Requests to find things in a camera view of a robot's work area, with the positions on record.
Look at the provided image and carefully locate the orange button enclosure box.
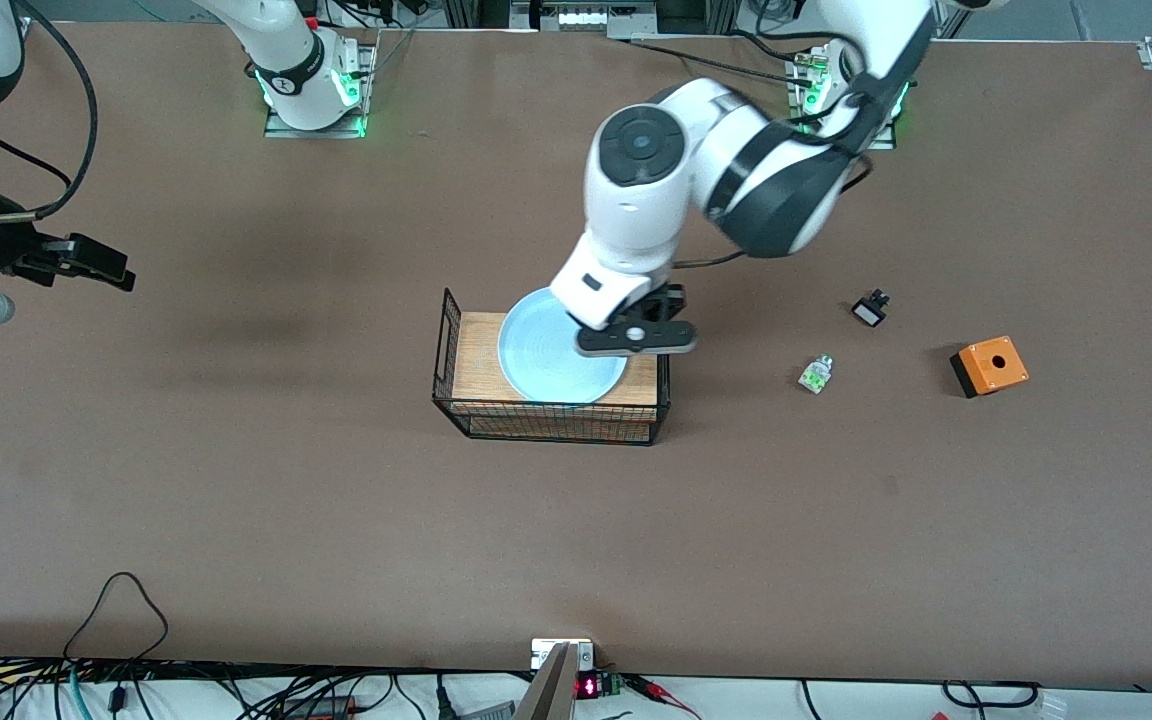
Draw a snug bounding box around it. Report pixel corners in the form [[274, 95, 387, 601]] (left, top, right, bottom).
[[949, 336, 1030, 399]]

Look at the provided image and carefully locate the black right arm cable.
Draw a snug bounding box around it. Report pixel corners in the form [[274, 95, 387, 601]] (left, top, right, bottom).
[[0, 0, 99, 221]]

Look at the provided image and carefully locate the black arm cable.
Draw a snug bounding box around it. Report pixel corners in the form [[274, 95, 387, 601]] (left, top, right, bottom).
[[0, 0, 99, 221], [674, 60, 879, 271]]

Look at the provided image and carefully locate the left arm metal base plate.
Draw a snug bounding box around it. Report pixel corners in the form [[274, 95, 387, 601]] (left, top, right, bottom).
[[788, 50, 897, 151]]

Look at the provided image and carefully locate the black wire basket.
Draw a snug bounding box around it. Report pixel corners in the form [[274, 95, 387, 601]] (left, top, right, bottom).
[[432, 288, 672, 447]]

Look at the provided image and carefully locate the silver metal bracket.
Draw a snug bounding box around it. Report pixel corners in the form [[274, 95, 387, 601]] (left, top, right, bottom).
[[531, 638, 595, 671]]

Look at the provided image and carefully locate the black power adapter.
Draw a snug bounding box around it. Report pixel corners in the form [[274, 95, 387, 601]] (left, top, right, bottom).
[[281, 695, 357, 719]]

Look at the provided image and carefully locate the grey aluminium bar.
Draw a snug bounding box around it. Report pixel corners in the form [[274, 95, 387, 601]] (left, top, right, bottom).
[[514, 643, 579, 720]]

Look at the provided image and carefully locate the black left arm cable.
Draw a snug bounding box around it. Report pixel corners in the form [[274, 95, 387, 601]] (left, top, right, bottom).
[[674, 60, 879, 271]]

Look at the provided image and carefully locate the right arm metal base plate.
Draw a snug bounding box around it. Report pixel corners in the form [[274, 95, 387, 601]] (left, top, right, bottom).
[[264, 45, 369, 139]]

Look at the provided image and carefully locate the light blue round plate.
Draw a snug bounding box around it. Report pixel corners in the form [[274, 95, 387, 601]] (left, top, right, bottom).
[[498, 288, 629, 405]]

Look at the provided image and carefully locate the long black table cable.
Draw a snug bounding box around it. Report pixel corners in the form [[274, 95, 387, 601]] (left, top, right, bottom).
[[624, 38, 807, 87]]

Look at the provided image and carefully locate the red test clip lead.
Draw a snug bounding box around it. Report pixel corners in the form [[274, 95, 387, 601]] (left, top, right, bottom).
[[634, 676, 702, 719]]

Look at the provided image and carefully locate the wooden board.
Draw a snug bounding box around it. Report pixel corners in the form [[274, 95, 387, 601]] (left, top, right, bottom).
[[453, 312, 659, 441]]

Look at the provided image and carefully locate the aluminium frame with white connector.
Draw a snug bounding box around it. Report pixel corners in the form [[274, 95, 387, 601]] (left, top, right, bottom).
[[511, 0, 657, 37]]

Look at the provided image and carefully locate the black looped cable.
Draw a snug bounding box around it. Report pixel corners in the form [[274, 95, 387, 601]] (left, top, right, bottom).
[[64, 571, 170, 663]]

